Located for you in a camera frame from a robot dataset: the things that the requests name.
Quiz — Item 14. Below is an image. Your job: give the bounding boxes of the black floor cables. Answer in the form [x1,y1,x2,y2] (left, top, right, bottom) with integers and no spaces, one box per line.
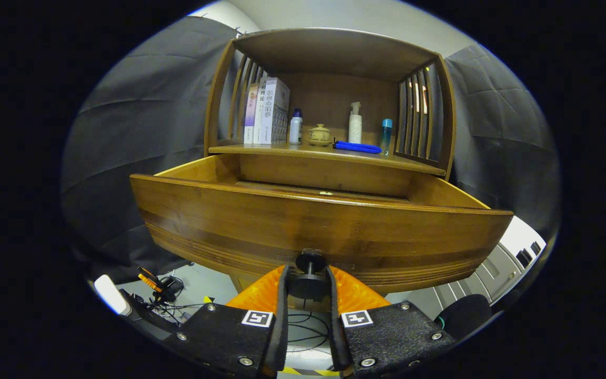
[145,300,331,353]

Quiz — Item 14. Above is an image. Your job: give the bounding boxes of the wooden cabinet countertop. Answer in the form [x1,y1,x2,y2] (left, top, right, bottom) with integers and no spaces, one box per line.
[208,139,447,177]

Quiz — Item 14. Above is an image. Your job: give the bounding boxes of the yellow black floor tape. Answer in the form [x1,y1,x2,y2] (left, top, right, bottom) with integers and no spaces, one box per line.
[281,367,340,377]

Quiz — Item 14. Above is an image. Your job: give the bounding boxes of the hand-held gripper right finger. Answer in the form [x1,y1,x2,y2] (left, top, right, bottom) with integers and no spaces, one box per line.
[326,265,456,379]

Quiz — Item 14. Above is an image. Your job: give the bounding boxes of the beige lidded teacup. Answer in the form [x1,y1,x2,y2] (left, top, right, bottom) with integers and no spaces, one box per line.
[304,124,333,147]

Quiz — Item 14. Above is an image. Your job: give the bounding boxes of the clear blue bottle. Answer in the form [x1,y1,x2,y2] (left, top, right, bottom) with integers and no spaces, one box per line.
[380,118,393,156]

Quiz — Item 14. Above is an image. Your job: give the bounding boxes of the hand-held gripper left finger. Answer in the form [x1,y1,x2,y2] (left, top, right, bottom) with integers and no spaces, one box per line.
[164,265,289,379]

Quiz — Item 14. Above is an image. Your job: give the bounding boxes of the white side cabinet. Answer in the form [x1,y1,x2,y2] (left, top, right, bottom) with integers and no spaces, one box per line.
[413,215,547,319]

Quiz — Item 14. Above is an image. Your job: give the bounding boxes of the brown wooden cabinet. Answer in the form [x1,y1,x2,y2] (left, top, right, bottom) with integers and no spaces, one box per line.
[203,27,457,311]

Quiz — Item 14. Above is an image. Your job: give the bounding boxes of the orange and black tool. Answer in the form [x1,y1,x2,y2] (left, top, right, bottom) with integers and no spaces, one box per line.
[137,266,185,306]

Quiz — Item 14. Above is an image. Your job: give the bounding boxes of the white patterned book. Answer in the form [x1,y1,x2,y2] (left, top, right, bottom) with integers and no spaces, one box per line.
[260,77,291,145]

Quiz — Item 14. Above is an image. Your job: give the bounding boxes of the white box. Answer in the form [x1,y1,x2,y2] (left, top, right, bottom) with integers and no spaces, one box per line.
[94,274,133,316]

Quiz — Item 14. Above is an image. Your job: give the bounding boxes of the white pump bottle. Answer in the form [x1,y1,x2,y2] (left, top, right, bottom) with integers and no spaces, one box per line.
[348,102,363,144]

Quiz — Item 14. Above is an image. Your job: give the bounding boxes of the small white bottle blue cap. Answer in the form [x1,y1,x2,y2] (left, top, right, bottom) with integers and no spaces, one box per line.
[289,108,304,145]

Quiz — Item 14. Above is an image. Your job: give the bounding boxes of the blue folded cloth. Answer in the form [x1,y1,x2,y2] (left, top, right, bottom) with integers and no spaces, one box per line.
[333,138,382,155]

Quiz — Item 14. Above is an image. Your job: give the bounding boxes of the thin white book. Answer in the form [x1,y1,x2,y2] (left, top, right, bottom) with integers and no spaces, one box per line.
[253,79,268,145]

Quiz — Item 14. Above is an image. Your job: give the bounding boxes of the purple book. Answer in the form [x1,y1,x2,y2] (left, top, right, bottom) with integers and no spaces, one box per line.
[244,84,259,145]

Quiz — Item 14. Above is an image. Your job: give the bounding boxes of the black round object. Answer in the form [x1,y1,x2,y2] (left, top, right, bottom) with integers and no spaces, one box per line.
[435,294,493,340]

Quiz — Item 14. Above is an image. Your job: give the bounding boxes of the wooden drawer with black knob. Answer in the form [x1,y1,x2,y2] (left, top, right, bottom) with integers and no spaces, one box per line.
[129,153,514,301]

